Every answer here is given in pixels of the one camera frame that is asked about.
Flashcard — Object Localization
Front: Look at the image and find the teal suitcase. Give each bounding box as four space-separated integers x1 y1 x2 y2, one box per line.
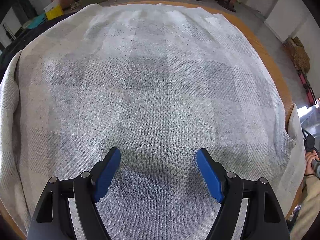
22 13 47 29

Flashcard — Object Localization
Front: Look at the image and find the beige sleeved forearm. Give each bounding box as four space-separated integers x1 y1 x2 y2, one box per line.
290 176 319 239

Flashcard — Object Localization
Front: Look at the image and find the brown camouflage bag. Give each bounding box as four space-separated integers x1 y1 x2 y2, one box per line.
283 36 310 74

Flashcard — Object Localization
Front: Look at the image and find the yellow bag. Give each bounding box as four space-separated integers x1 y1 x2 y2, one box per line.
44 1 63 20

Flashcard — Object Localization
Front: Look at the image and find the grey knit sweater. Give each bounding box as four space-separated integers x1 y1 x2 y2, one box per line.
1 4 304 239

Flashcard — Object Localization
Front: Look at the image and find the person's right hand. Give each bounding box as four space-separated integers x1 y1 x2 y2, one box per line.
305 150 319 176

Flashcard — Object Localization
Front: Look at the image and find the black garment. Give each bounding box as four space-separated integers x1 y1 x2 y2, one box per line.
1 12 84 81

